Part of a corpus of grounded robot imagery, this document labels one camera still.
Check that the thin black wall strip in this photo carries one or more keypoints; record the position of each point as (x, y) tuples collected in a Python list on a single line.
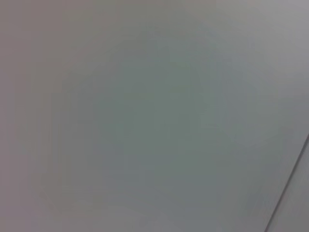
[(287, 183)]

